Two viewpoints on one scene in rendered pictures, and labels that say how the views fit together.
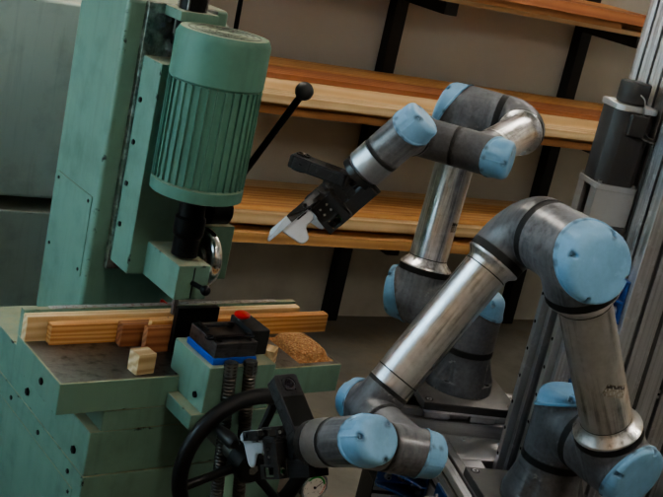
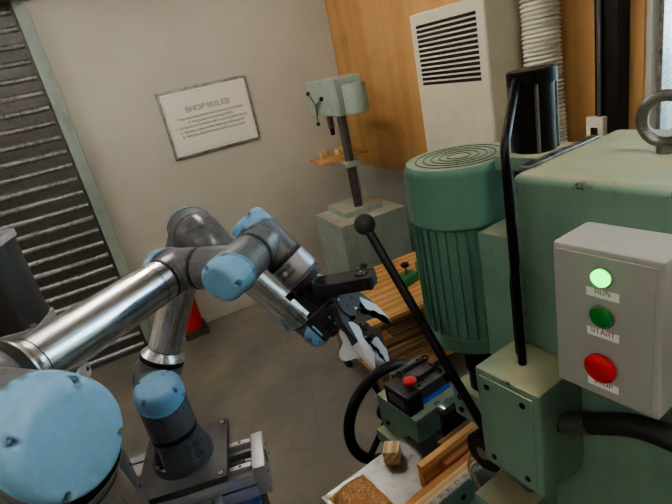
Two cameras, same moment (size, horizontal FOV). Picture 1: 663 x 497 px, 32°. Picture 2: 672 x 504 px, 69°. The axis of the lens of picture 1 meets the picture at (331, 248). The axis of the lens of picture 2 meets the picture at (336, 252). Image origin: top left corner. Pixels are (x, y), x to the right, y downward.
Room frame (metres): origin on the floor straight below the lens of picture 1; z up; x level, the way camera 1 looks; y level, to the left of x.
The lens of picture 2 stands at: (2.86, 0.17, 1.68)
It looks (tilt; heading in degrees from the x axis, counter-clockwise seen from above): 21 degrees down; 188
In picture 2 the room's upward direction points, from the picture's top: 12 degrees counter-clockwise
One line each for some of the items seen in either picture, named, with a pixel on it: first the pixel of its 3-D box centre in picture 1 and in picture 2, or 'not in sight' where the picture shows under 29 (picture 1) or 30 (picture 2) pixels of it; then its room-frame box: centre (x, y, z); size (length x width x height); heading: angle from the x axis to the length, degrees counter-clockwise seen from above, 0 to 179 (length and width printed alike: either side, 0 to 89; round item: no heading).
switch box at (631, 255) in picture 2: not in sight; (620, 316); (2.44, 0.36, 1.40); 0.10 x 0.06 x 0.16; 38
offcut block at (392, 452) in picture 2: (266, 354); (392, 452); (2.08, 0.08, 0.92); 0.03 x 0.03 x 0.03; 81
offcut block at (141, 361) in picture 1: (141, 361); not in sight; (1.91, 0.29, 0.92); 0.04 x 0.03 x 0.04; 135
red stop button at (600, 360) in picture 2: not in sight; (599, 368); (2.46, 0.33, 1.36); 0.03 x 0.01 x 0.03; 38
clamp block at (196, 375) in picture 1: (221, 372); (421, 407); (1.95, 0.15, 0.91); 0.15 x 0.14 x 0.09; 128
